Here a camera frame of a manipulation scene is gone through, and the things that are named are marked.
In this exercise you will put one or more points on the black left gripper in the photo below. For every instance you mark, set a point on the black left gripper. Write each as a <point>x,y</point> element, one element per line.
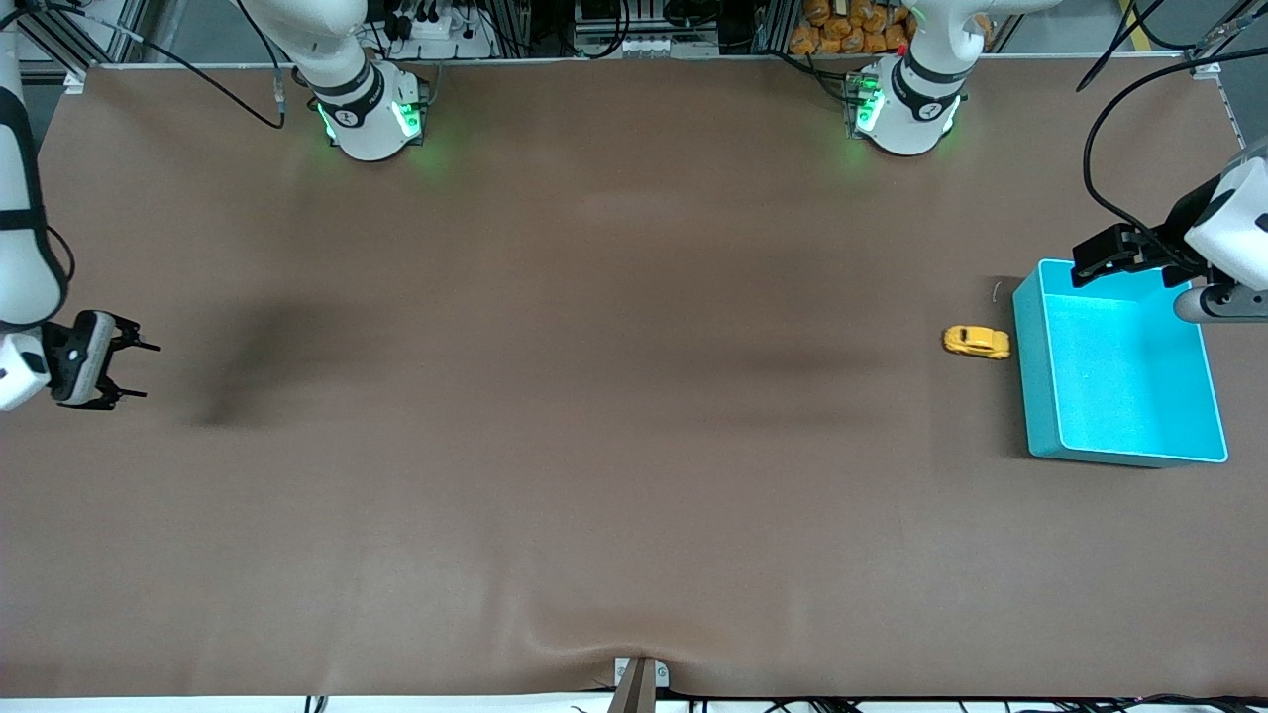
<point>1167,244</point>

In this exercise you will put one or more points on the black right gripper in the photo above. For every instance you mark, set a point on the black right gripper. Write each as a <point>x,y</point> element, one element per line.
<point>107,388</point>

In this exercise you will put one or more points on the yellow beetle toy car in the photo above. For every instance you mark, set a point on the yellow beetle toy car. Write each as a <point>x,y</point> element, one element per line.
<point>976,342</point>

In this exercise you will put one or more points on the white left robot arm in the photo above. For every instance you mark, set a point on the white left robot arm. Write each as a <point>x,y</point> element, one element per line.
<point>916,99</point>

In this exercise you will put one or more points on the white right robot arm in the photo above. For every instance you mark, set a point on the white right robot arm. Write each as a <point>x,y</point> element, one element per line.
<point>347,99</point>

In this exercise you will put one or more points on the teal plastic storage bin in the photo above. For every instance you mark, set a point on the teal plastic storage bin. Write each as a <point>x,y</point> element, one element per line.
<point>1129,386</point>

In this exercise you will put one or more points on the orange packaged items pile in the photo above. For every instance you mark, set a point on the orange packaged items pile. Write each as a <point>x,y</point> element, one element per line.
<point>842,30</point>

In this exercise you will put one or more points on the white power strip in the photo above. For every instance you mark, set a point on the white power strip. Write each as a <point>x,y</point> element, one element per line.
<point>436,30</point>

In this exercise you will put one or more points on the brown table mat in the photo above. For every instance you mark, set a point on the brown table mat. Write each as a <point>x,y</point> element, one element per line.
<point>634,446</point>

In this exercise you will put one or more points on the grey electronics rack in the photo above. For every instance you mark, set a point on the grey electronics rack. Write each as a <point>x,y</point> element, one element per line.
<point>644,45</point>

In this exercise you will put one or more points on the white corner bracket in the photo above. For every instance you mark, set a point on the white corner bracket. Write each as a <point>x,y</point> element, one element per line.
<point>75,81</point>
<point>1205,67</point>

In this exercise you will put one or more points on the black aluminium frame struts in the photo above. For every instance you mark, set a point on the black aluminium frame struts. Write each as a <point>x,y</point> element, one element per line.
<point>109,30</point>

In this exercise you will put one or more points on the brown camera mount post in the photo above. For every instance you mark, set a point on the brown camera mount post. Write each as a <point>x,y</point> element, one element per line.
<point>634,693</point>

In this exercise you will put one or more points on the silver metal mounting bracket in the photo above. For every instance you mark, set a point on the silver metal mounting bracket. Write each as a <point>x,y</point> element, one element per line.
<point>662,675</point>

